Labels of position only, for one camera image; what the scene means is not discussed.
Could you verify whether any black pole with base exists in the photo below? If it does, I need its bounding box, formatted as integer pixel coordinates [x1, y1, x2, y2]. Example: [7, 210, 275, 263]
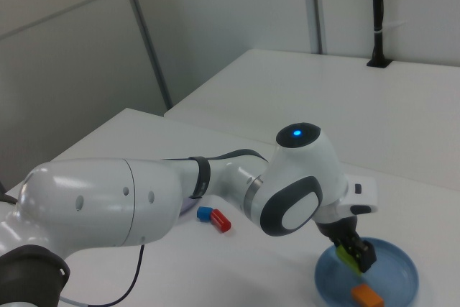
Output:
[366, 0, 392, 69]

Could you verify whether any grey partition post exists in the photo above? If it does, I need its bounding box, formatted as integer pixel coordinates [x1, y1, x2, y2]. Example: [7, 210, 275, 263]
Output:
[117, 0, 174, 111]
[308, 0, 328, 55]

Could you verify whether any blue plate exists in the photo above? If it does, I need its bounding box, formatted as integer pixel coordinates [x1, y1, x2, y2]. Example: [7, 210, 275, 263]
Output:
[314, 237, 420, 307]

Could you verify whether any red cylinder block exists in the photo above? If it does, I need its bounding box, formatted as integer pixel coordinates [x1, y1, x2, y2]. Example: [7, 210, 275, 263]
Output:
[210, 209, 232, 233]

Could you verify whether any orange block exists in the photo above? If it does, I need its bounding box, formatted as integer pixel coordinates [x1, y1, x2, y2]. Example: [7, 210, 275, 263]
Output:
[351, 284, 385, 306]

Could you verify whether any green rectangular block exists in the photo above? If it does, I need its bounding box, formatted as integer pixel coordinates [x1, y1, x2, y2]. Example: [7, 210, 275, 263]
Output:
[336, 244, 364, 275]

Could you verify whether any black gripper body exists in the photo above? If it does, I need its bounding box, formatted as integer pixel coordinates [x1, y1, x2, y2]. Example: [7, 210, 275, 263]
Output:
[316, 215, 360, 246]

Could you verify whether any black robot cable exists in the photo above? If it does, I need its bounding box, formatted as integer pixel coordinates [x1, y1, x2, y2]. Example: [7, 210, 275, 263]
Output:
[59, 148, 269, 306]

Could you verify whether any purple plate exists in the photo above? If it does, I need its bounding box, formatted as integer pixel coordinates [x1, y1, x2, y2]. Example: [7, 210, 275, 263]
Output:
[178, 197, 198, 215]

